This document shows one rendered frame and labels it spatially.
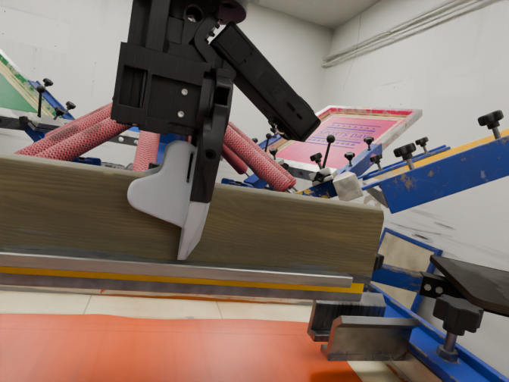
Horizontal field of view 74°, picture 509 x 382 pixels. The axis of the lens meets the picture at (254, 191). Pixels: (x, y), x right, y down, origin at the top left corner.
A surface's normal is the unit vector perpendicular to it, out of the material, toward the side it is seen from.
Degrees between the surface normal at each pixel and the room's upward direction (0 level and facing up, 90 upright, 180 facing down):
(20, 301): 0
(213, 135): 77
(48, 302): 0
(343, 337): 90
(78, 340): 0
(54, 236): 89
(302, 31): 90
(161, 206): 84
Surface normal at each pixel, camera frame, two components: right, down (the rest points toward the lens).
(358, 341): 0.26, 0.15
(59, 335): 0.18, -0.98
